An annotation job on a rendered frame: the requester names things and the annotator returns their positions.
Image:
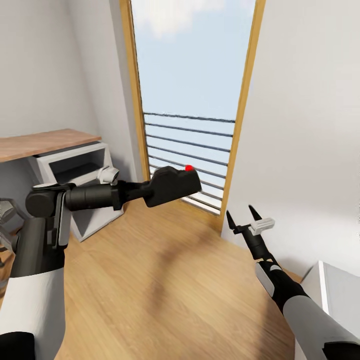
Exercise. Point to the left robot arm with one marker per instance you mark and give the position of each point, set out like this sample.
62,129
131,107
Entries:
32,315

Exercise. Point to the fixed window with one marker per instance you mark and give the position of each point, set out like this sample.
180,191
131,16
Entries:
190,64

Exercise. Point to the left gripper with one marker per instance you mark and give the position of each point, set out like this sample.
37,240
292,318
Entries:
107,195

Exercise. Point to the taboret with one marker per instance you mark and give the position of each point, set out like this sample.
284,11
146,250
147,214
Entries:
8,209

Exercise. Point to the desk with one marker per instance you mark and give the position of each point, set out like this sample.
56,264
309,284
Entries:
65,156

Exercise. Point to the digital camera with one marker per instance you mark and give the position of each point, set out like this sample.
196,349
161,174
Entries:
169,184

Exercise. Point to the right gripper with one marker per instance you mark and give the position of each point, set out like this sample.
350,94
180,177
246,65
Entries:
251,240

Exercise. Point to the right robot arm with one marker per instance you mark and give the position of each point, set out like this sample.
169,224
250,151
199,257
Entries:
319,335

